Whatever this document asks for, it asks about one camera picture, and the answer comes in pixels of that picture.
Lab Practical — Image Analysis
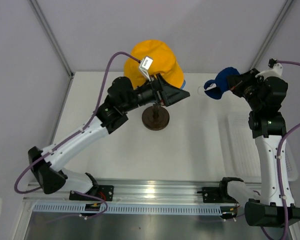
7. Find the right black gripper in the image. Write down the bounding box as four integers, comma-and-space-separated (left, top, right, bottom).
226, 68, 266, 111

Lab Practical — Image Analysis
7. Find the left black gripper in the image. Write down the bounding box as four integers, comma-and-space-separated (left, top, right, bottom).
122, 73, 190, 114

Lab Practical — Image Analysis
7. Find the dark blue hat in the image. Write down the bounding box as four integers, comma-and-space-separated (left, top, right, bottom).
203, 67, 240, 100

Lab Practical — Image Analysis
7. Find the blue bucket hat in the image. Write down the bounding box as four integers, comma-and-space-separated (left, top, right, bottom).
179, 79, 186, 90

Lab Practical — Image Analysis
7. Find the cream mannequin head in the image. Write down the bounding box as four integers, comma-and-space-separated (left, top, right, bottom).
141, 104, 170, 131

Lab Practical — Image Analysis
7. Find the yellow hat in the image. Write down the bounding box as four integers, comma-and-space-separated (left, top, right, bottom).
123, 39, 184, 88

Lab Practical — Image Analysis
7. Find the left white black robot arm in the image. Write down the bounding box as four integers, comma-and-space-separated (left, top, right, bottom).
28, 73, 190, 201

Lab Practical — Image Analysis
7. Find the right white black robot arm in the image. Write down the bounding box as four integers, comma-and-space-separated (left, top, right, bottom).
203, 63, 300, 228

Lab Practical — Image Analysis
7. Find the white plastic basket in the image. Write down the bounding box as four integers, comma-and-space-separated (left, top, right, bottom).
227, 111, 300, 183

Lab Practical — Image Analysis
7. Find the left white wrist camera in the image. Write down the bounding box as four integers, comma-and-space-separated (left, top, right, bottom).
138, 55, 153, 81

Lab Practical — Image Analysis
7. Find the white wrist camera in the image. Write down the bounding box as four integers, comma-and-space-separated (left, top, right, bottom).
138, 55, 153, 81
255, 58, 283, 79

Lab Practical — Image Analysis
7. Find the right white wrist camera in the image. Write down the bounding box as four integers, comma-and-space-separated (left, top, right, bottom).
255, 58, 283, 79

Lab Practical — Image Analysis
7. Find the right aluminium corner post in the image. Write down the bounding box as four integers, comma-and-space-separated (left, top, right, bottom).
247, 0, 298, 70

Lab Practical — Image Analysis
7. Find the aluminium corner post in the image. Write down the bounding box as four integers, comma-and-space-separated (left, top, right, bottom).
27, 0, 74, 79
247, 0, 298, 70

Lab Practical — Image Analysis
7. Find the aluminium mounting rail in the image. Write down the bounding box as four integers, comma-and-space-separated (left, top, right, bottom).
22, 176, 296, 206

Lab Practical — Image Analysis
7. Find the left aluminium corner post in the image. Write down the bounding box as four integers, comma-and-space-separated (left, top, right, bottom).
27, 0, 74, 79

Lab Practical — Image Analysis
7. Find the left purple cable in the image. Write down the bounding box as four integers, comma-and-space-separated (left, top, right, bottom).
14, 51, 143, 221

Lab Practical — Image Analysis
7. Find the white slotted cable duct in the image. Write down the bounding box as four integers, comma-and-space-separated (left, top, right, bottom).
33, 202, 237, 216

